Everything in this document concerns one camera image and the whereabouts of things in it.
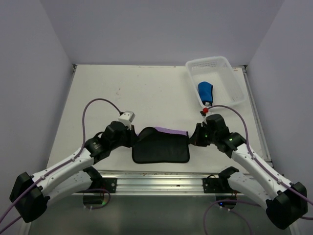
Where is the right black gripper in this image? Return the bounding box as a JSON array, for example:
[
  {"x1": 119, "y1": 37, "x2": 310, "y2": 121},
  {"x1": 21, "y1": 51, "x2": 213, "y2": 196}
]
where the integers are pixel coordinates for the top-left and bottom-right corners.
[{"x1": 188, "y1": 123, "x2": 218, "y2": 147}]

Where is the blue towel black trim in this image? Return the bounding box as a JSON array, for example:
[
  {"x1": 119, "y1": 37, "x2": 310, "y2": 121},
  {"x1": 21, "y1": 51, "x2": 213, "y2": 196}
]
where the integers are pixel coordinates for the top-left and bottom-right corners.
[{"x1": 198, "y1": 81, "x2": 213, "y2": 106}]

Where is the purple towel black trim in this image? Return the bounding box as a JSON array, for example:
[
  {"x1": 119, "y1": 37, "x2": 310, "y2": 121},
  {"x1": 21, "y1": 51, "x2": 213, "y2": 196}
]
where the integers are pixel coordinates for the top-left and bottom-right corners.
[{"x1": 132, "y1": 127, "x2": 190, "y2": 164}]

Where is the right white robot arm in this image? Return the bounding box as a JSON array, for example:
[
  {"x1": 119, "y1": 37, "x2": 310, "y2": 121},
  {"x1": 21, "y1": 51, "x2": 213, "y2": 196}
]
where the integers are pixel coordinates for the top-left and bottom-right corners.
[{"x1": 190, "y1": 114, "x2": 308, "y2": 230}]

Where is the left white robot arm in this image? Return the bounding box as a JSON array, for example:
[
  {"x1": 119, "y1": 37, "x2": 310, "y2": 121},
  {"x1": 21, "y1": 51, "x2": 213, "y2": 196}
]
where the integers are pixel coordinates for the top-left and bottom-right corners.
[{"x1": 9, "y1": 121, "x2": 137, "y2": 223}]

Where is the white plastic basket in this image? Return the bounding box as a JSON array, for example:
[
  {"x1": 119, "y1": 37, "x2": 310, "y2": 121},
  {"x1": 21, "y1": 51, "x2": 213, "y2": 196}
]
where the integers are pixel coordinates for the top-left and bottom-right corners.
[{"x1": 185, "y1": 56, "x2": 246, "y2": 108}]

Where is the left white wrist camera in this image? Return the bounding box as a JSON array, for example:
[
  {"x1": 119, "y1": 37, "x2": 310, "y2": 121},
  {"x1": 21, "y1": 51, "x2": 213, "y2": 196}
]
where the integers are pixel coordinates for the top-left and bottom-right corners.
[{"x1": 118, "y1": 111, "x2": 135, "y2": 130}]

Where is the left black base bracket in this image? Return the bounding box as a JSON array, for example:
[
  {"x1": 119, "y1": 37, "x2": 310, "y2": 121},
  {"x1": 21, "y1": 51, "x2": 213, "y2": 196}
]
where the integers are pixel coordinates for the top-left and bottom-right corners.
[{"x1": 100, "y1": 177, "x2": 117, "y2": 193}]

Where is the black base bracket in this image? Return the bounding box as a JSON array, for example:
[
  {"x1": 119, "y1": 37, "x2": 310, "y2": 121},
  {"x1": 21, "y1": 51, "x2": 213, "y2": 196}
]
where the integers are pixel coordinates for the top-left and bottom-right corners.
[
  {"x1": 100, "y1": 177, "x2": 117, "y2": 193},
  {"x1": 202, "y1": 177, "x2": 223, "y2": 193}
]

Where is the aluminium mounting rail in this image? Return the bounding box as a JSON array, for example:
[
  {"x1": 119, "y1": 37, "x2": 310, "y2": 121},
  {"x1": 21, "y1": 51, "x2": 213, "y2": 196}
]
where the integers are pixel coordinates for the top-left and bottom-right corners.
[{"x1": 70, "y1": 171, "x2": 245, "y2": 196}]

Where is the right black base bracket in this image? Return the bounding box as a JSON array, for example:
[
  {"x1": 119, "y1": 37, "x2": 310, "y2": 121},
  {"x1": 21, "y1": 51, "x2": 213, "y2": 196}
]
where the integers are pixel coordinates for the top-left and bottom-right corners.
[{"x1": 202, "y1": 177, "x2": 223, "y2": 193}]

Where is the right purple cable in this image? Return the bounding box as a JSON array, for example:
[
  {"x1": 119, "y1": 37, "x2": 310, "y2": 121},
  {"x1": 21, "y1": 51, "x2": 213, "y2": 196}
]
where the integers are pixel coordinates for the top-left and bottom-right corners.
[{"x1": 203, "y1": 105, "x2": 313, "y2": 235}]

